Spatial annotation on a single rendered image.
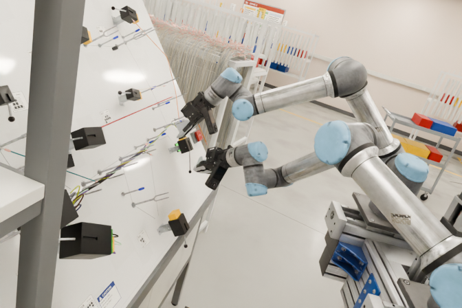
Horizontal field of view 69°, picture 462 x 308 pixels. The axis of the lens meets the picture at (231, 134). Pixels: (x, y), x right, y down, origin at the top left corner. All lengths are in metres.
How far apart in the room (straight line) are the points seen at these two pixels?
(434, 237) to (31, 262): 0.75
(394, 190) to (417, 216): 0.07
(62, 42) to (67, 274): 0.68
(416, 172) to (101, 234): 1.03
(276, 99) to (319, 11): 8.42
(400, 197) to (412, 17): 8.61
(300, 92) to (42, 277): 0.91
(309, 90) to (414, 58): 8.23
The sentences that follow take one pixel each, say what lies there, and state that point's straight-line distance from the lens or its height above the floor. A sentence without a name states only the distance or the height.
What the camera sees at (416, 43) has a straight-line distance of 9.36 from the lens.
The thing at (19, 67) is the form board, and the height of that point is 1.43.
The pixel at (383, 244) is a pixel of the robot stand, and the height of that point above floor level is 1.07.
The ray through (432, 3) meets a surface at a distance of 9.45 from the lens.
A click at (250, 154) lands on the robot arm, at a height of 1.27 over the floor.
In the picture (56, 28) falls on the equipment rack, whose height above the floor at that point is 1.65.
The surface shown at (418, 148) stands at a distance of 5.24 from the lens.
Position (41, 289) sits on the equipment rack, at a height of 1.28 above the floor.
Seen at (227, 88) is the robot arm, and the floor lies 1.44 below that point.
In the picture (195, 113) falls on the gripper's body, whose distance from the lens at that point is 1.36.
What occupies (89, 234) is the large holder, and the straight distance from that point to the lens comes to 0.83.
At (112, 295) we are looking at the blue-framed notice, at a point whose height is 0.92.
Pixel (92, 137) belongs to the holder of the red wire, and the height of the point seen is 1.31.
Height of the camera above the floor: 1.71
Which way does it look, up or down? 19 degrees down
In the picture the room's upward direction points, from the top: 16 degrees clockwise
